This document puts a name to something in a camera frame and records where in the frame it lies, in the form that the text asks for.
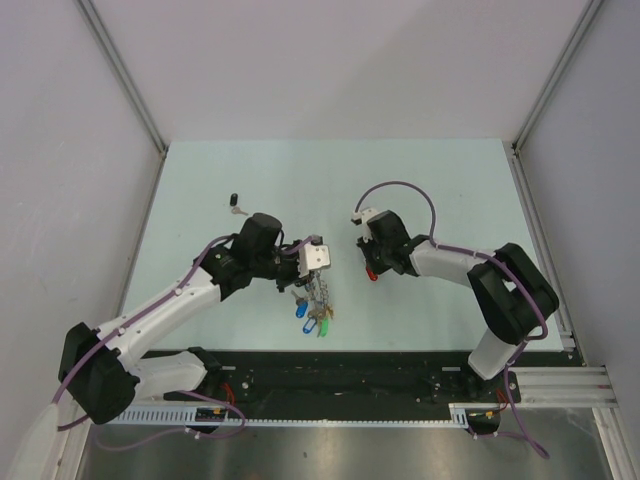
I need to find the white slotted cable duct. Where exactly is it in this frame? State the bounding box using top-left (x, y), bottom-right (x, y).
top-left (109, 404), bottom-right (488, 429)

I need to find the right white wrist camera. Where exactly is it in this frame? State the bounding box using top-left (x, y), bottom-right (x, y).
top-left (351, 208), bottom-right (379, 242)

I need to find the key with red tag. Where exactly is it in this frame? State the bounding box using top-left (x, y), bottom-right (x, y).
top-left (366, 268), bottom-right (378, 282)

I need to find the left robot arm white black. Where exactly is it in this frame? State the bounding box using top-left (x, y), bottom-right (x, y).
top-left (54, 213), bottom-right (330, 424)

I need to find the key with black tag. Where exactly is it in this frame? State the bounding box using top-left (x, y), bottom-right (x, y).
top-left (229, 193), bottom-right (248, 216)

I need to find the silver disc keyring with keys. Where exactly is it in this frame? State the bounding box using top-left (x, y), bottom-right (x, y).
top-left (291, 272), bottom-right (334, 338)

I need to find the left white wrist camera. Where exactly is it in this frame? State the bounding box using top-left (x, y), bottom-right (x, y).
top-left (298, 235), bottom-right (331, 277)

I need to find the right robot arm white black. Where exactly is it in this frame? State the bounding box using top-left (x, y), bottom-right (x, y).
top-left (351, 208), bottom-right (559, 401)

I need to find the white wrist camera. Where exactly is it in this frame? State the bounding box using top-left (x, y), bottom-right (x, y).
top-left (298, 235), bottom-right (331, 277)
top-left (351, 208), bottom-right (379, 242)

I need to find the left aluminium corner post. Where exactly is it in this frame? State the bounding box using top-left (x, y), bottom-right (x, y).
top-left (74, 0), bottom-right (169, 157)

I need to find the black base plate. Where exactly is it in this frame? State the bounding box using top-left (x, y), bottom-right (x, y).
top-left (195, 350), bottom-right (521, 403)

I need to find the right aluminium corner post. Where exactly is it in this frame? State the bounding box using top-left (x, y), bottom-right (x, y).
top-left (510, 0), bottom-right (606, 151)

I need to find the aluminium corner post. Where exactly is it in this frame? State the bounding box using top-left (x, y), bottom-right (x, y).
top-left (74, 0), bottom-right (169, 157)
top-left (510, 0), bottom-right (606, 151)

